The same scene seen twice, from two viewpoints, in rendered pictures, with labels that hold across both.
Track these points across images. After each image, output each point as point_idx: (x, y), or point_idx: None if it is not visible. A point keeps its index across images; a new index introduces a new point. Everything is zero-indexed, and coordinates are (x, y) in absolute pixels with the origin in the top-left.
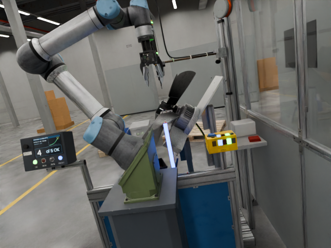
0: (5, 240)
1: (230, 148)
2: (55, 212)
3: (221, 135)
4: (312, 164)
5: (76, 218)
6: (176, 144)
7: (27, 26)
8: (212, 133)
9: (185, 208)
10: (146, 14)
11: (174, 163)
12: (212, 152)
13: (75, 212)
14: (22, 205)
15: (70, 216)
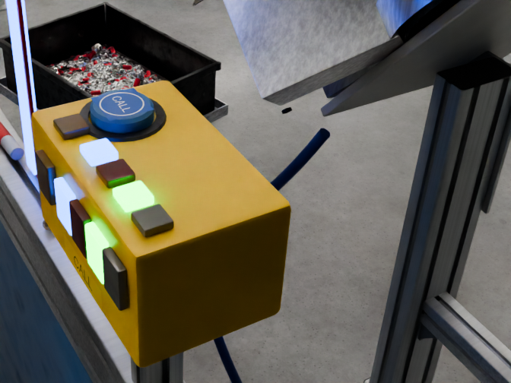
0: (67, 9)
1: (109, 311)
2: (216, 30)
3: (96, 168)
4: None
5: (217, 89)
6: (261, 42)
7: None
8: (149, 102)
9: (51, 356)
10: None
11: (30, 115)
12: (49, 225)
13: (242, 70)
14: None
15: (217, 72)
